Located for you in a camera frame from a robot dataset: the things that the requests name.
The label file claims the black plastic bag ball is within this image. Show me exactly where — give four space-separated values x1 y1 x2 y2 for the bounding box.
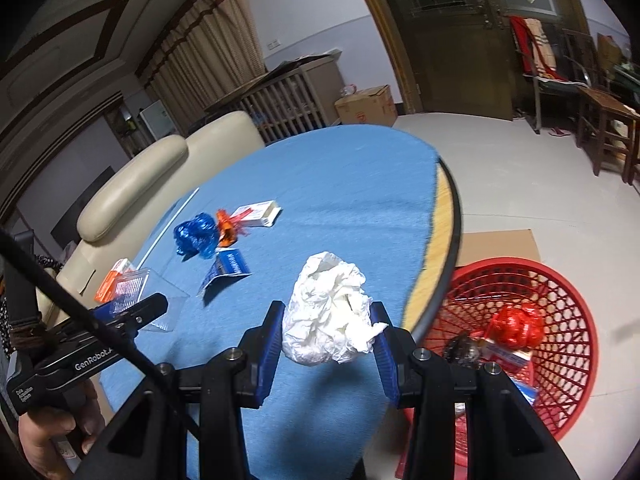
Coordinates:
442 332 483 366

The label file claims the thin white stick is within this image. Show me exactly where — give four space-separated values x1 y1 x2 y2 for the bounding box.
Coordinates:
136 189 199 266

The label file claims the beige curtain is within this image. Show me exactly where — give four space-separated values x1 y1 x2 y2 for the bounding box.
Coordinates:
137 0 266 133

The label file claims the orange white medicine box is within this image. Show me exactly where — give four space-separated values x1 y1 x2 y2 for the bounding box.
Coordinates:
95 258 136 303

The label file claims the red plastic bag ball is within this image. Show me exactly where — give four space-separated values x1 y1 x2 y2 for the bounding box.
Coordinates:
487 302 545 351

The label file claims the black cable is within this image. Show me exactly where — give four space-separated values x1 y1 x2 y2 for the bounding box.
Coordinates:
0 227 173 401

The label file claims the flat cardboard sheet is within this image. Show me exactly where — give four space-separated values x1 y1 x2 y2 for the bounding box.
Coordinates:
457 229 543 266

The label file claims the red striped cloth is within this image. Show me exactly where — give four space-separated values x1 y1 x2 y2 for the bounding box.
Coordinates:
510 16 558 81

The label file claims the white tissue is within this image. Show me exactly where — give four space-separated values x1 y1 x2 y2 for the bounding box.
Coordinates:
281 251 390 367

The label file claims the dark wooden chair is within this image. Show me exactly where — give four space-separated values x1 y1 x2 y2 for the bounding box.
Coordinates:
562 30 640 183

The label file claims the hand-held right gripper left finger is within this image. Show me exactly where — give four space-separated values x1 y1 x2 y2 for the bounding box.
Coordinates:
97 300 287 480

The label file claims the wooden crib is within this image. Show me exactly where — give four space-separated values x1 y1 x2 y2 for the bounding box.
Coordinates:
204 50 346 143

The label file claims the red plastic basket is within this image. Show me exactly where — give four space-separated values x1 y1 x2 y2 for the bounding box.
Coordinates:
400 257 600 480

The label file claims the person's left hand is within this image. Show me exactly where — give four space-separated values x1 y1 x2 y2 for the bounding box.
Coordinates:
17 384 108 478

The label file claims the beige leather sofa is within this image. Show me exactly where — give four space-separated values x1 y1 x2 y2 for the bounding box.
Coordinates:
55 111 266 311

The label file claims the white appliance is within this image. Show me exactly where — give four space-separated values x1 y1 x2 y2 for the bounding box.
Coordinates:
139 100 173 143

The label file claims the orange plastic wrapper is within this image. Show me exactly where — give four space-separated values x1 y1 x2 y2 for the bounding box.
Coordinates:
216 208 251 248

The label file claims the small cardboard box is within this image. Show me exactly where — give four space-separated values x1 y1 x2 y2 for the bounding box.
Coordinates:
597 32 621 68

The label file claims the round wooden table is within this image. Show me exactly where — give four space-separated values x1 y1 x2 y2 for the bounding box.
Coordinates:
400 157 466 346

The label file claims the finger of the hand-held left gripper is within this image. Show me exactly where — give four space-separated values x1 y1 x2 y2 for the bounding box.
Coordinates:
90 292 169 333

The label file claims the dark blue medicine box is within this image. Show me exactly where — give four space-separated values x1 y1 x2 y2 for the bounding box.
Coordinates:
197 247 251 298

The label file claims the clear plastic bag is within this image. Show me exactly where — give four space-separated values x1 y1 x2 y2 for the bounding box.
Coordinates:
112 267 191 333

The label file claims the blue plastic bag ball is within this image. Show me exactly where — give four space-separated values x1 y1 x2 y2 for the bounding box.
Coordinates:
173 212 221 260

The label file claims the metal chair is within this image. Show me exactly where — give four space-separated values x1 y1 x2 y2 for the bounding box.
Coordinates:
510 15 586 133

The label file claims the large cardboard box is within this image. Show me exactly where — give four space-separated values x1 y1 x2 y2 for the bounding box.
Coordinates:
334 85 396 127

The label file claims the wooden double door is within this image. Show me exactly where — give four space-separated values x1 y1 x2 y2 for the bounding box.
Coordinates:
345 0 591 121

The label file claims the black television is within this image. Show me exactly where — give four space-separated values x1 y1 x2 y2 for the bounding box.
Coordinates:
50 166 117 248

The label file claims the blue tablecloth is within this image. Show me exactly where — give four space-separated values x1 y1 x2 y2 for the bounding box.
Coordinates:
97 124 441 480

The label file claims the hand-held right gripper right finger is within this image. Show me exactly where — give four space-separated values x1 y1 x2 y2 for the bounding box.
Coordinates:
370 301 583 480

